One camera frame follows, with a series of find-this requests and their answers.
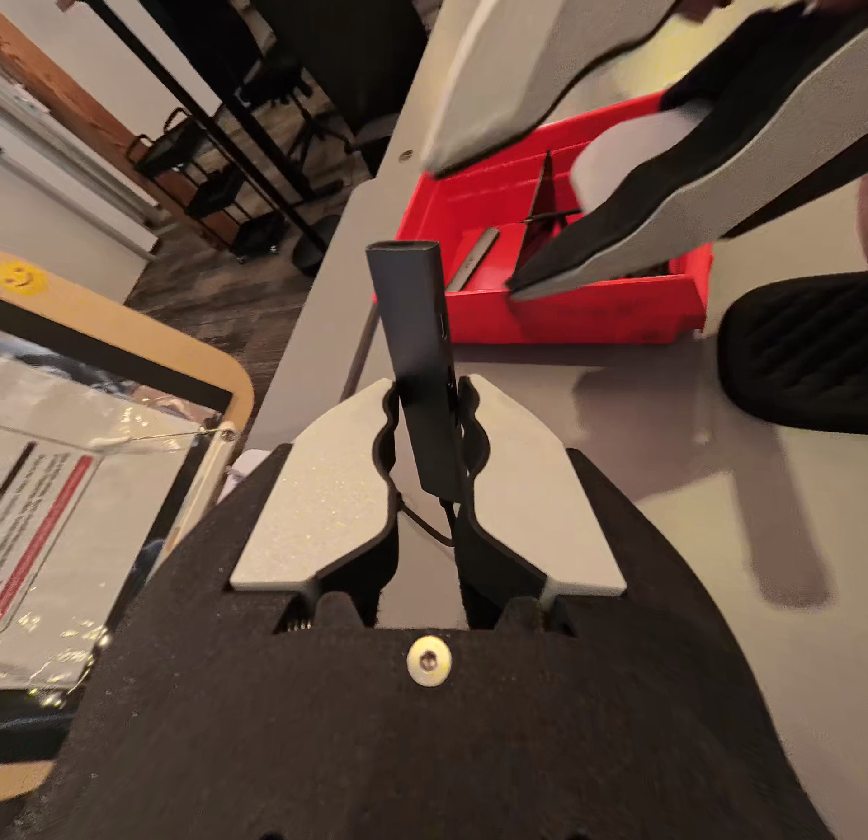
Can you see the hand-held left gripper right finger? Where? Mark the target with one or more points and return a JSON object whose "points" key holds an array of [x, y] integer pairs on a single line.
{"points": [[542, 508]]}

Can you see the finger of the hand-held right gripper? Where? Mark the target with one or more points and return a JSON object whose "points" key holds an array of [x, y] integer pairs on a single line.
{"points": [[780, 135], [529, 54]]}

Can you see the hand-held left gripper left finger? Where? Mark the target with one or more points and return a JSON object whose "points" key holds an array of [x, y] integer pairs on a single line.
{"points": [[325, 508]]}

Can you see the red plastic bin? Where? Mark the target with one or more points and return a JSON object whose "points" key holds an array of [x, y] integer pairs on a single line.
{"points": [[488, 203]]}

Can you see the black usb hub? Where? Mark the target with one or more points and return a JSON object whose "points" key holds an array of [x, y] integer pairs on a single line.
{"points": [[420, 352]]}

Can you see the white rounded object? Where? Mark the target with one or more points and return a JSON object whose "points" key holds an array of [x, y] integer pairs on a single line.
{"points": [[624, 162]]}

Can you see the black office chair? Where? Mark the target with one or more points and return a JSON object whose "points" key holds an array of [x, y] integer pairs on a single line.
{"points": [[339, 40]]}

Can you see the silver flat bar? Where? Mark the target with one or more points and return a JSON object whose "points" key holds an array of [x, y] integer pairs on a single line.
{"points": [[475, 257]]}

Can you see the black mouse pad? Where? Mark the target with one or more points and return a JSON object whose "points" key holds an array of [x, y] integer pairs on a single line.
{"points": [[800, 352]]}

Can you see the clear plastic document sleeve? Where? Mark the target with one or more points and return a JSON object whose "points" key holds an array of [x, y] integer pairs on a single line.
{"points": [[81, 487]]}

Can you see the black floor lamp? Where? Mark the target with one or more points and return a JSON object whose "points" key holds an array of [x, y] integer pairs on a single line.
{"points": [[203, 121]]}

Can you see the black rolling cart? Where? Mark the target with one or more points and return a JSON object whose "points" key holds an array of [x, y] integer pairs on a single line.
{"points": [[203, 189]]}

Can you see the wooden post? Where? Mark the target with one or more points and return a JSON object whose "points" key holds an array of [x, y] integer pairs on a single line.
{"points": [[61, 94]]}

